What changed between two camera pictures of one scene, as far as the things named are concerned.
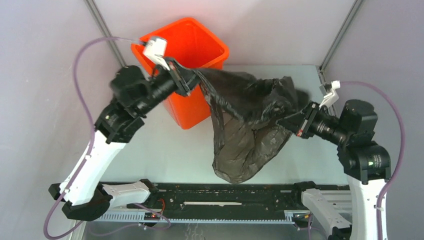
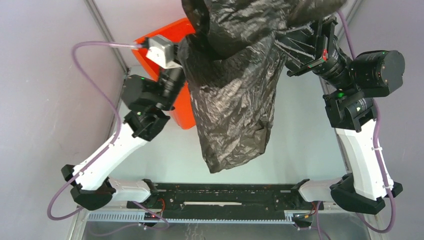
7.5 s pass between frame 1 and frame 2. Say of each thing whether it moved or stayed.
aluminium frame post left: stayed
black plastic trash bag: moved
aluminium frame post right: stayed
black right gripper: moved
